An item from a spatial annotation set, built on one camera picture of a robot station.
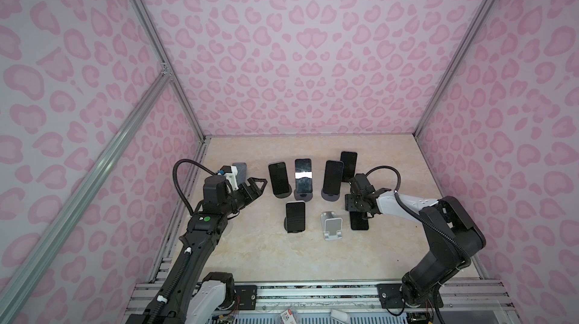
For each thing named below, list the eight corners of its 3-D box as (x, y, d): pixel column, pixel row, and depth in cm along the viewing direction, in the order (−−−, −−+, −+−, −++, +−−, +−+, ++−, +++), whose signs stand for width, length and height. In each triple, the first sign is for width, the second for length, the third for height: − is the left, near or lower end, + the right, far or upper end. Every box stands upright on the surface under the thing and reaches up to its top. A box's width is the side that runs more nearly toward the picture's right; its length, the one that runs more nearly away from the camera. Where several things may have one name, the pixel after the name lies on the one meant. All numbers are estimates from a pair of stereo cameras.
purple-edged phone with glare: (295, 199, 99) (294, 181, 88) (295, 178, 106) (295, 158, 95) (311, 199, 99) (312, 181, 88) (310, 178, 106) (311, 158, 95)
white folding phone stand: (322, 239, 87) (324, 231, 81) (321, 214, 94) (322, 205, 88) (340, 239, 87) (343, 231, 81) (337, 214, 94) (340, 204, 88)
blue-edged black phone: (322, 198, 99) (325, 177, 87) (323, 181, 105) (326, 159, 92) (338, 200, 99) (343, 179, 86) (338, 183, 104) (343, 161, 92)
